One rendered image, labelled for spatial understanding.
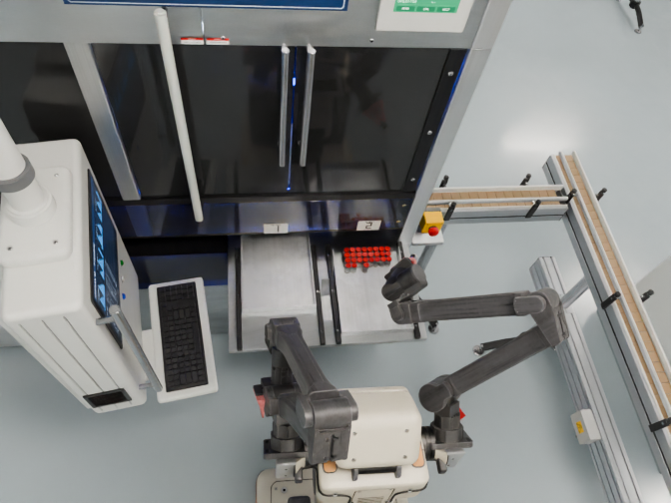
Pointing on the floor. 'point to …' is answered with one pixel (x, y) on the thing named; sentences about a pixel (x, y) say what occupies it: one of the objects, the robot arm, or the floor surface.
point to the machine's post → (495, 11)
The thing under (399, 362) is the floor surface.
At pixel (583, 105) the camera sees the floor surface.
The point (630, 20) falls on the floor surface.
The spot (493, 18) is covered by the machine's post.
